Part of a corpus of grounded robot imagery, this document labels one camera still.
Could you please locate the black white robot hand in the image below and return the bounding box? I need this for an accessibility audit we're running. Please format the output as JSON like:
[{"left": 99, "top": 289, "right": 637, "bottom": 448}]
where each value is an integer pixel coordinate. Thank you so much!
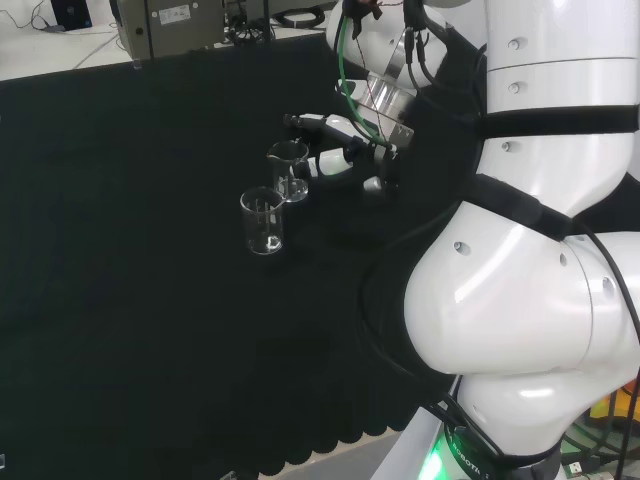
[{"left": 283, "top": 112, "right": 417, "bottom": 201}]

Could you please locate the grey metal cabinet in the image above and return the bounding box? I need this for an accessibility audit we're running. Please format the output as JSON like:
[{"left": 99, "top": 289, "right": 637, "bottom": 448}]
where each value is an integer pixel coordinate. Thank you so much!
[{"left": 110, "top": 0, "right": 227, "bottom": 60}]

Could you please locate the black bench cloth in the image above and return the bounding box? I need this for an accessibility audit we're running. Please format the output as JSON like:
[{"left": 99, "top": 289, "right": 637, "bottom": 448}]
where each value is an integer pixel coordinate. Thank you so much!
[{"left": 0, "top": 27, "right": 640, "bottom": 476}]

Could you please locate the clear glass beaker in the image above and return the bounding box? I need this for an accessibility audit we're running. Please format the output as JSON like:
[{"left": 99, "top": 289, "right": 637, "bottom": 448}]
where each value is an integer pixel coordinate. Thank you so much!
[
  {"left": 266, "top": 140, "right": 310, "bottom": 204},
  {"left": 239, "top": 186, "right": 287, "bottom": 256}
]

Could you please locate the tangled cable bundle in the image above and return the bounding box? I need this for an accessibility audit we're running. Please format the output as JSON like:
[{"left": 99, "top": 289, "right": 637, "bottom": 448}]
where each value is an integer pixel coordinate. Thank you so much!
[{"left": 223, "top": 12, "right": 274, "bottom": 47}]

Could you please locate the black computer tower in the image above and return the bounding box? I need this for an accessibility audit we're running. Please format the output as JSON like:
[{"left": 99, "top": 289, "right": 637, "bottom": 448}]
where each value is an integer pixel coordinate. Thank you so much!
[{"left": 51, "top": 0, "right": 92, "bottom": 29}]

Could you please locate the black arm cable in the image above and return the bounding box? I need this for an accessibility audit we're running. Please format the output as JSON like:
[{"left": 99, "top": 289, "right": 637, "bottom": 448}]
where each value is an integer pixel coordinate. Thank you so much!
[{"left": 564, "top": 219, "right": 640, "bottom": 351}]

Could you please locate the coiled black cable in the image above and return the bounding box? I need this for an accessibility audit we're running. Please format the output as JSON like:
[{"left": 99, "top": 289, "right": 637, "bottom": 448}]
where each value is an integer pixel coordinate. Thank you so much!
[{"left": 272, "top": 9, "right": 327, "bottom": 30}]

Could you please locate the green cable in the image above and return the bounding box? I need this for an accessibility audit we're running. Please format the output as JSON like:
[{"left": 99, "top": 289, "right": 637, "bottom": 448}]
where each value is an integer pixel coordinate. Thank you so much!
[{"left": 335, "top": 12, "right": 399, "bottom": 151}]

